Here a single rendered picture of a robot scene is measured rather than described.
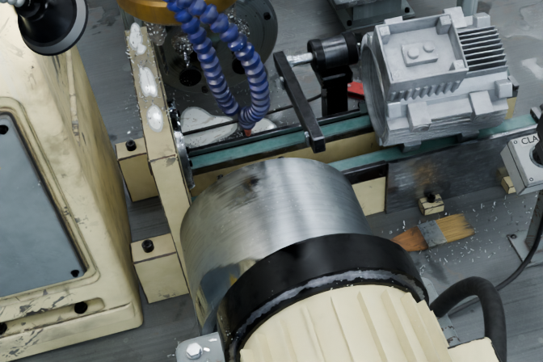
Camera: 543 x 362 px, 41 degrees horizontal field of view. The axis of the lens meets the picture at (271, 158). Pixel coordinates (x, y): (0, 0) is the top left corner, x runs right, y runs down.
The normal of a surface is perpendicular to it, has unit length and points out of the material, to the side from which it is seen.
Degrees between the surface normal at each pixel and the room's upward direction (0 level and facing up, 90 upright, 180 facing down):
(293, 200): 9
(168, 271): 90
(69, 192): 90
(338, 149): 90
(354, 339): 4
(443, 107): 23
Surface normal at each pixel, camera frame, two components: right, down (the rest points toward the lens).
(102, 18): -0.08, -0.68
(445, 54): -0.01, -0.34
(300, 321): -0.45, -0.54
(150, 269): 0.25, 0.70
